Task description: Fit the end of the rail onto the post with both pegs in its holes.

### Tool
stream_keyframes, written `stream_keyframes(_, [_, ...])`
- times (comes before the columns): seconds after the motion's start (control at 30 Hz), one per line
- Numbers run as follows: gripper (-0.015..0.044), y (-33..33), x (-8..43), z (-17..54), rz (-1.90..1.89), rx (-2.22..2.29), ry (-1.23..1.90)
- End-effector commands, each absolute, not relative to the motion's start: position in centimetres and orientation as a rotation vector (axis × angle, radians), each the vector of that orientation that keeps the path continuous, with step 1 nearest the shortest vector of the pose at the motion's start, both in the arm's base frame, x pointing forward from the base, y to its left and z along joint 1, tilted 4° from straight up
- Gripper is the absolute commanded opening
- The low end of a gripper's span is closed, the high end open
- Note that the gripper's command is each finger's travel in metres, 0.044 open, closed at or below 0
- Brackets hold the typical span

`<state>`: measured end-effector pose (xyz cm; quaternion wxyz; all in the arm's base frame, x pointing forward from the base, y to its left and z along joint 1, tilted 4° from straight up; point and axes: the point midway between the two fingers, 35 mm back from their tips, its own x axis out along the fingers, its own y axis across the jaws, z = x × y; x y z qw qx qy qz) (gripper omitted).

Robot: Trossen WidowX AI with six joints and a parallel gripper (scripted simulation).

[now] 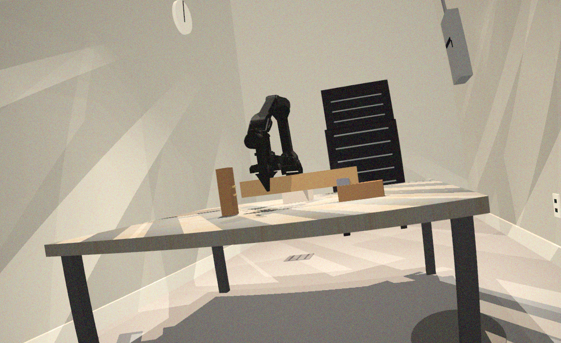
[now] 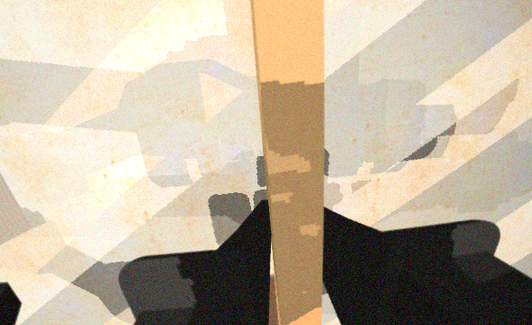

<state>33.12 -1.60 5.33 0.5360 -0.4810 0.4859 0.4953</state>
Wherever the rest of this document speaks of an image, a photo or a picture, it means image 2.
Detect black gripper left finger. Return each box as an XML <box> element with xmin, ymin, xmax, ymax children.
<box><xmin>118</xmin><ymin>200</ymin><xmax>271</xmax><ymax>325</ymax></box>

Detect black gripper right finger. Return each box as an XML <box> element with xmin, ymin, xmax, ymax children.
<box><xmin>322</xmin><ymin>207</ymin><xmax>500</xmax><ymax>325</ymax></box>

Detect long wooden rail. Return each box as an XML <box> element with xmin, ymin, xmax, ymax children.
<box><xmin>250</xmin><ymin>0</ymin><xmax>325</xmax><ymax>325</ymax></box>

